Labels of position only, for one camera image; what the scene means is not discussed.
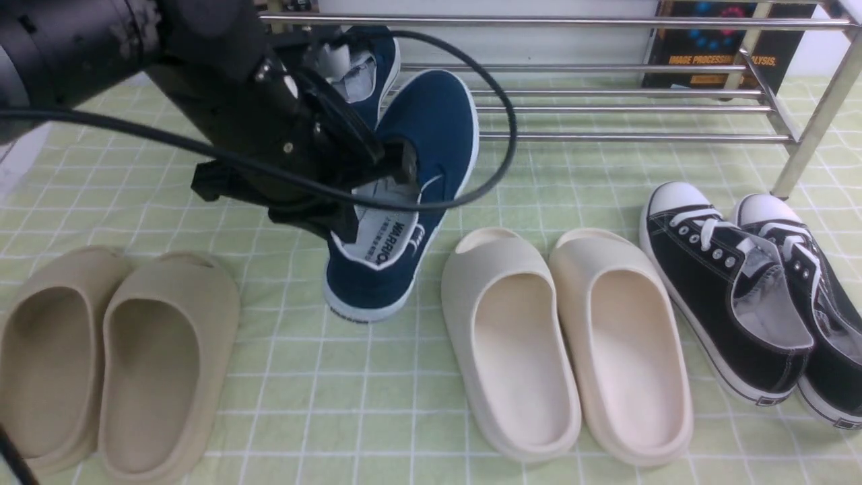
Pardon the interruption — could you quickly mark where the cream slide slipper left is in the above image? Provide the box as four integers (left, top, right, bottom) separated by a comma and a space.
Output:
441, 227, 581, 461

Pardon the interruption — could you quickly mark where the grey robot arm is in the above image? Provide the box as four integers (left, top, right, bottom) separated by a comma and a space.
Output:
1, 1, 418, 243

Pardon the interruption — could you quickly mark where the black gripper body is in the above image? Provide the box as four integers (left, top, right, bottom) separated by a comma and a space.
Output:
145, 27, 420, 245

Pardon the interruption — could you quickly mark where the black canvas sneaker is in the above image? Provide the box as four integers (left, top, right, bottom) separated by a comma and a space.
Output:
638, 181, 815, 406
733, 193, 861, 430

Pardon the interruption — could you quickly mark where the cream slide slipper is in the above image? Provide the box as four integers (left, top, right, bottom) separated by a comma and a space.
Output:
548, 229, 694, 467
441, 227, 581, 461

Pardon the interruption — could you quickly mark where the green checked floor mat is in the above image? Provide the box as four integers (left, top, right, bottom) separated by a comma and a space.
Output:
0, 71, 862, 485

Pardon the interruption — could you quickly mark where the black canvas sneaker left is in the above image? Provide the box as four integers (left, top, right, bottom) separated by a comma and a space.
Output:
638, 181, 815, 406

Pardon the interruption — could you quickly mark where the black canvas sneaker right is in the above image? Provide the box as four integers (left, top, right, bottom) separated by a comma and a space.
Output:
733, 193, 861, 430

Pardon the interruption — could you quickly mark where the cream slide slipper right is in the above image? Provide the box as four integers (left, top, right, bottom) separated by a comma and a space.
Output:
548, 229, 694, 467

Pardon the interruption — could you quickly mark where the silver metal shoe rack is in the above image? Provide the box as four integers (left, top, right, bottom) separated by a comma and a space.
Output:
262, 1, 860, 199

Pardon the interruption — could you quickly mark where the tan slide slipper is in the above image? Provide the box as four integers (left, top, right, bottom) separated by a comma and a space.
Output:
98, 251, 240, 484
1, 246, 132, 475

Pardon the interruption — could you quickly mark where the navy slip-on shoe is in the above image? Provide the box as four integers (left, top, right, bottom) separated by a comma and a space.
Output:
317, 26, 401, 130
324, 69, 478, 323

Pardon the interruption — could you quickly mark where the tan slide slipper far left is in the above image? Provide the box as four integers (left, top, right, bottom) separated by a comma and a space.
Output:
1, 246, 132, 475

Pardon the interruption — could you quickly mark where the black image processing book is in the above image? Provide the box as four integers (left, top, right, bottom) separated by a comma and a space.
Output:
640, 1, 804, 93

